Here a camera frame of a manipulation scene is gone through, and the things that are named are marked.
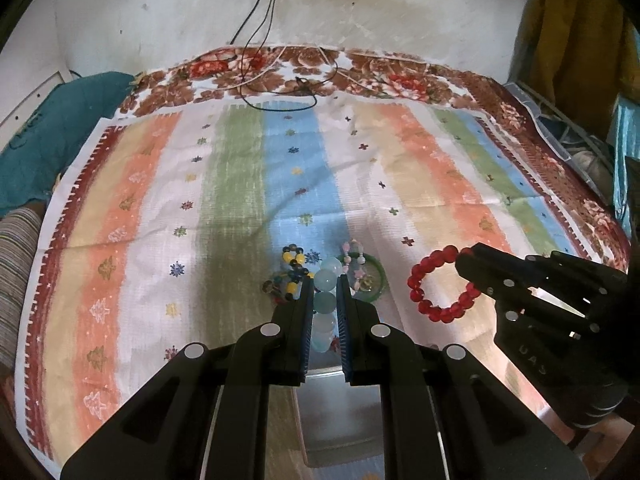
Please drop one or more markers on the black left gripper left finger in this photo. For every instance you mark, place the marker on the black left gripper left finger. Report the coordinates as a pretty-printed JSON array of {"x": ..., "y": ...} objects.
[{"x": 204, "y": 414}]

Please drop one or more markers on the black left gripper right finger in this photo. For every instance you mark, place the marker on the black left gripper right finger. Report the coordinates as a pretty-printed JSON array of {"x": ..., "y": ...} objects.
[{"x": 445, "y": 415}]

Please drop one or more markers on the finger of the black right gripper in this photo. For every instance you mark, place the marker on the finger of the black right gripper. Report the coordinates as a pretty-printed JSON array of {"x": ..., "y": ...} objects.
[
  {"x": 487, "y": 272},
  {"x": 502, "y": 260}
]

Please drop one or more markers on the metal tin box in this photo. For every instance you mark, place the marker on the metal tin box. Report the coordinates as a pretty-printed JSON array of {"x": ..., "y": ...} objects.
[{"x": 337, "y": 423}]

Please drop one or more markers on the striped colourful cloth mat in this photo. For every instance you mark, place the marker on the striped colourful cloth mat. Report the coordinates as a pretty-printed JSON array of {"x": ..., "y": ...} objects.
[{"x": 165, "y": 227}]

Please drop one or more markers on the teal pillow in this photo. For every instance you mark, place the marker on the teal pillow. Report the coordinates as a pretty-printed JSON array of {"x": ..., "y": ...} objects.
[{"x": 53, "y": 136}]

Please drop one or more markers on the mustard hanging garment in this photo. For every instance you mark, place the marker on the mustard hanging garment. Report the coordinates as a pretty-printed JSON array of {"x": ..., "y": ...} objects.
[{"x": 585, "y": 56}]

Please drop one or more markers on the green jade bangle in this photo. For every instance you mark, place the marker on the green jade bangle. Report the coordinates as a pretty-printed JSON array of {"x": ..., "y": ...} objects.
[{"x": 366, "y": 280}]

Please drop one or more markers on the grey striped bolster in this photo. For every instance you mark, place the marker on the grey striped bolster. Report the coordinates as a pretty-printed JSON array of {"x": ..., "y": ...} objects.
[{"x": 19, "y": 240}]

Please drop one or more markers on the brown floral bed sheet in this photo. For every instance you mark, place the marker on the brown floral bed sheet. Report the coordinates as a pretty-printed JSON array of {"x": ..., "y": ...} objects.
[{"x": 232, "y": 72}]

